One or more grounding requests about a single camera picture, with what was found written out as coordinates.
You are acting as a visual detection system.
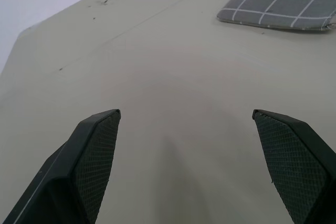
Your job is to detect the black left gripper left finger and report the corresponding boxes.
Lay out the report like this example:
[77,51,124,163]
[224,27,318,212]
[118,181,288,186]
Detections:
[0,109,121,224]

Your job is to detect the grey checked folded cloth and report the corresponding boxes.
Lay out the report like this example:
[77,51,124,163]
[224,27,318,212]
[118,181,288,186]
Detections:
[216,0,336,31]

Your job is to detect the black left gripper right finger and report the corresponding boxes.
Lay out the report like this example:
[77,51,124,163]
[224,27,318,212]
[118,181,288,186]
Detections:
[252,109,336,224]

